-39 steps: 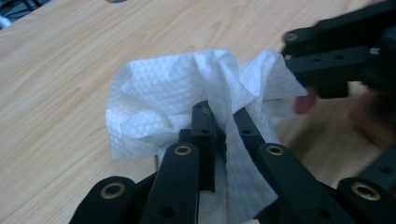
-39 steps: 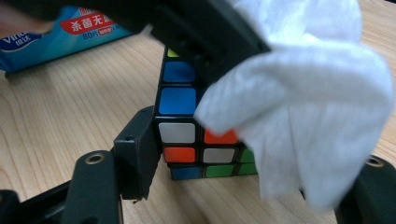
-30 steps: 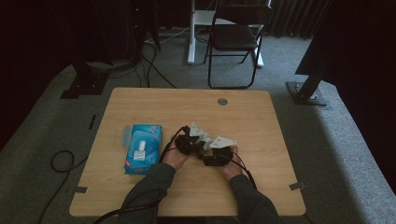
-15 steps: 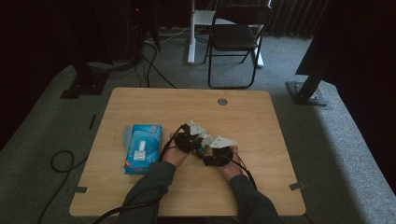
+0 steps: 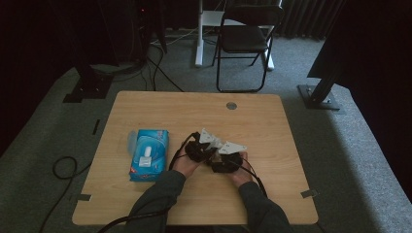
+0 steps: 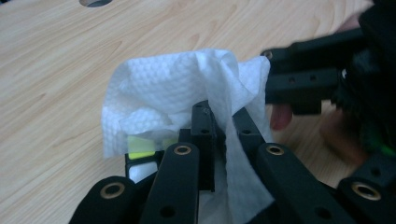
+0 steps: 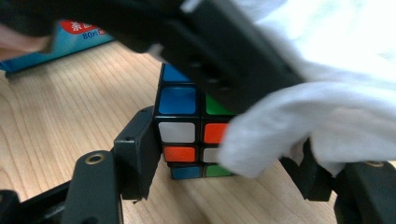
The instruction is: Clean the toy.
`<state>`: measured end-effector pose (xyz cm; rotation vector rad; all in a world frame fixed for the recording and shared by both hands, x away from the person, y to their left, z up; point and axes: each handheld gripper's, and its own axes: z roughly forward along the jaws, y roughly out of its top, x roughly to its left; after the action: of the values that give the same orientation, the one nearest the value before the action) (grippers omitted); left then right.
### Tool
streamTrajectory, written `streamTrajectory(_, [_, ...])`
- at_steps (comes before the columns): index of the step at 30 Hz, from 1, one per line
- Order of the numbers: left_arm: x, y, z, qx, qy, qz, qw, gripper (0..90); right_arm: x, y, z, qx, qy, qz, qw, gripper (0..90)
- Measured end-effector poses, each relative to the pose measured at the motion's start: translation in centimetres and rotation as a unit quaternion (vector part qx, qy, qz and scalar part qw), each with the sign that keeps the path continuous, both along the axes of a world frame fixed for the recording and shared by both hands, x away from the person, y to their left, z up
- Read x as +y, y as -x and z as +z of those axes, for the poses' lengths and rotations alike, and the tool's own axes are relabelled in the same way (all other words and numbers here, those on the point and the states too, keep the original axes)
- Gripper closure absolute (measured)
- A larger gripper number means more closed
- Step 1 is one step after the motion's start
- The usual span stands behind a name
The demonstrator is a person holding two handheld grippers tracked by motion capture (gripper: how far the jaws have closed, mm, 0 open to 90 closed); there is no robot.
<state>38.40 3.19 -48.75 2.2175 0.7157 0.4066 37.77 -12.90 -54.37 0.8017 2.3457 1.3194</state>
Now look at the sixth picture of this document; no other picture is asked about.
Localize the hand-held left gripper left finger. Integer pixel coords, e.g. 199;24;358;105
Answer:
178;100;226;192

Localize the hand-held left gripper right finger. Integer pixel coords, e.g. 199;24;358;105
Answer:
232;106;269;157

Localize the white wet wipe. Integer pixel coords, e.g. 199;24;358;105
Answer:
100;48;276;224

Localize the colourful puzzle cube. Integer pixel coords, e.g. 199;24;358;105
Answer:
124;129;185;185

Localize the grey round table grommet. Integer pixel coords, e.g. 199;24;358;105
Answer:
78;0;113;8

